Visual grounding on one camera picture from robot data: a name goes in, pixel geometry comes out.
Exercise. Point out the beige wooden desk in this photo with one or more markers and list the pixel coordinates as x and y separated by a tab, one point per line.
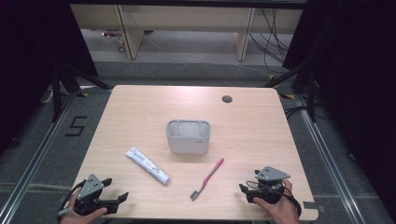
186	18

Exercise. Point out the pink toothbrush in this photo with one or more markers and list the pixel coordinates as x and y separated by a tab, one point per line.
207	179

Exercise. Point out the grey tape patch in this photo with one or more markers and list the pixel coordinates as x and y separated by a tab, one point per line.
309	205

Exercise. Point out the aluminium floor rail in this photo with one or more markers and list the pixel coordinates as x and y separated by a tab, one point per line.
40	155
330	168

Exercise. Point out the white toothpaste tube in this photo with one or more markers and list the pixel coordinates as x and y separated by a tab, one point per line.
148	165

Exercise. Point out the pink item under desk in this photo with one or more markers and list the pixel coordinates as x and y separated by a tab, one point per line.
111	33

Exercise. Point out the black metal stand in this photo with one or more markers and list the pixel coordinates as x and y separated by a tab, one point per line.
311	93
57	93

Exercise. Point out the grey toothbrush holder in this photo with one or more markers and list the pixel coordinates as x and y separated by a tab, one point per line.
188	140

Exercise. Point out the person's right hand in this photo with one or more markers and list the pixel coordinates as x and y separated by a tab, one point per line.
285	211

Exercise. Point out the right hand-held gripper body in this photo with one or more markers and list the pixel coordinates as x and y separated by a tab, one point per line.
270	180

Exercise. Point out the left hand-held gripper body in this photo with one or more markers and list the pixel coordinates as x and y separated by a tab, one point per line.
90	189

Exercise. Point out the black curtain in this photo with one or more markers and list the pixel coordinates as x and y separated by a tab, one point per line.
31	62
358	93

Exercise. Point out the person's left hand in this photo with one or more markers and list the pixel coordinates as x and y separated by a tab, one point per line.
81	218

